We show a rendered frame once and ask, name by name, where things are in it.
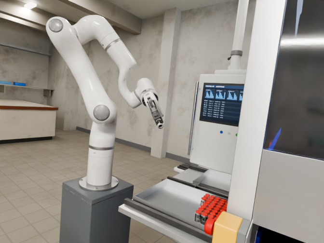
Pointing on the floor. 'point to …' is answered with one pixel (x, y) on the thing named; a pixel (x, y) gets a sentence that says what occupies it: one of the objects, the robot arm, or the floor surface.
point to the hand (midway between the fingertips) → (157, 118)
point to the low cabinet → (26, 121)
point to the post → (255, 105)
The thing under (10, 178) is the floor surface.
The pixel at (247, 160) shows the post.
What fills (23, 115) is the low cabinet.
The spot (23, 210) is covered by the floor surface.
